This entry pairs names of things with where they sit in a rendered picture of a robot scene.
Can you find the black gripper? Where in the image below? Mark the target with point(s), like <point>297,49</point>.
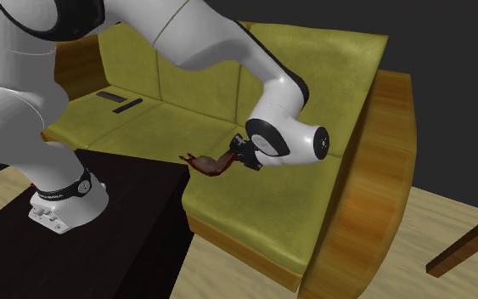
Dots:
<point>243,152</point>

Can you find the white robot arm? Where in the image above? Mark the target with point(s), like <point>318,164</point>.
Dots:
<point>205,37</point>

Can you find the brown red figure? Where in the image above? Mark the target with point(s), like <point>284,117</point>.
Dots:
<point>211,164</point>

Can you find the black slim remote control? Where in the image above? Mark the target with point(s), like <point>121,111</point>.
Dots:
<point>127,105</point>

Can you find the dark grey flat remote control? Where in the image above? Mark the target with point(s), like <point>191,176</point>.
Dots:
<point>111,97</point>

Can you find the dark robot stand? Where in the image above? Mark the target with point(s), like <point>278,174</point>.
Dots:
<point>110,232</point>

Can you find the dark brown wooden furniture leg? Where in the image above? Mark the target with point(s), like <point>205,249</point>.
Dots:
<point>466,245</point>

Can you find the olive sofa with wooden frame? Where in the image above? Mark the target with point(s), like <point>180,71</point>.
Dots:
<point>259,198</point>

